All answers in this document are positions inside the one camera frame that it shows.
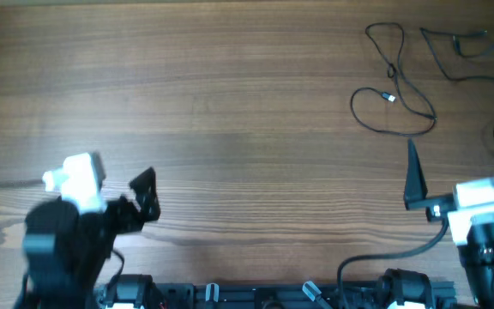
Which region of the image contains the black cable with USB plug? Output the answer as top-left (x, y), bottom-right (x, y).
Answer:
top-left (349, 21), bottom-right (438, 138)

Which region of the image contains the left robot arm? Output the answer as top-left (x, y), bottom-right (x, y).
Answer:
top-left (14, 167), bottom-right (160, 308)

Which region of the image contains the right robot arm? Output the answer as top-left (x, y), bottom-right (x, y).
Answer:
top-left (403, 142), bottom-right (494, 308)

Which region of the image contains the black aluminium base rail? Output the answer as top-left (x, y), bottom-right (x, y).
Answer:
top-left (96, 274), bottom-right (458, 309)

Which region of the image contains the left camera cable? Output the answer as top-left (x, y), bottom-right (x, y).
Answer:
top-left (0, 179), bottom-right (46, 195)

